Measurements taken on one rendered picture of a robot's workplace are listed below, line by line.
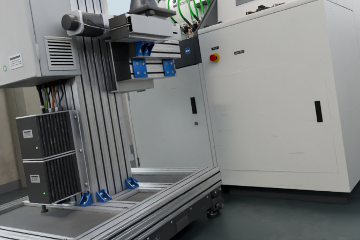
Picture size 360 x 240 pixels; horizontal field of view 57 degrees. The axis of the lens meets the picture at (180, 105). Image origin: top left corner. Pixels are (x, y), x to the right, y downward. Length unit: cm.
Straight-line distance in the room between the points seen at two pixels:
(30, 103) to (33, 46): 197
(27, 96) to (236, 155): 204
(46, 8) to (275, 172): 131
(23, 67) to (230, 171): 120
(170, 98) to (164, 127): 20
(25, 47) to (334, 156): 138
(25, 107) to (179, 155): 162
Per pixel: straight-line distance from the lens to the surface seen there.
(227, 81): 185
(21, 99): 327
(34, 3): 137
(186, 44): 201
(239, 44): 182
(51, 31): 137
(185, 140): 208
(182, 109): 205
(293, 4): 171
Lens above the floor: 62
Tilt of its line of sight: 2 degrees down
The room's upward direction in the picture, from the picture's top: 9 degrees counter-clockwise
